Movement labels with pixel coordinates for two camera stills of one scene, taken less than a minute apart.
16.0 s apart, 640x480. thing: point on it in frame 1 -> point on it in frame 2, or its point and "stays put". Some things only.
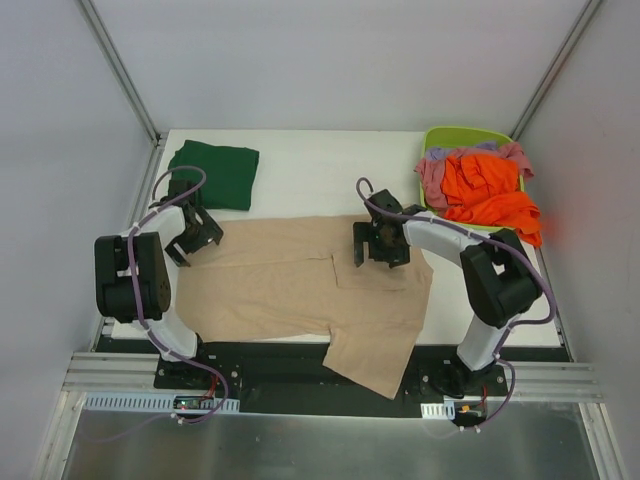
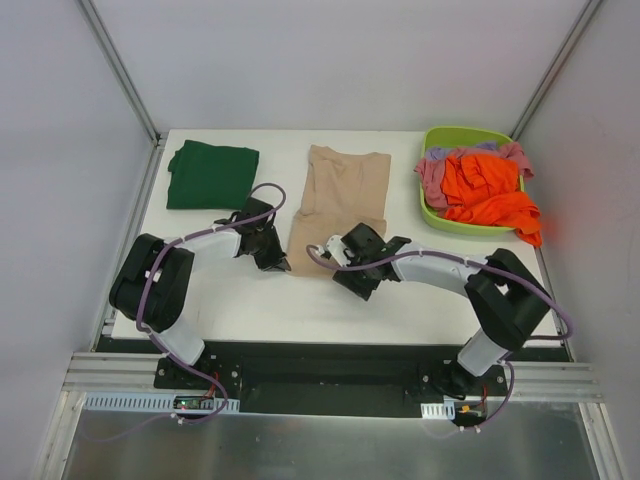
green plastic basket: [458, 137] stays put
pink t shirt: [431, 170] stays put
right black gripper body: [377, 241] -> [357, 280]
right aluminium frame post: [580, 23] stays put
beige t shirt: [297, 275] -> [344, 189]
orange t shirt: [484, 189] stays put
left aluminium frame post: [108, 49] stays put
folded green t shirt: [230, 173] stays put
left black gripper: [195, 233] -> [270, 248]
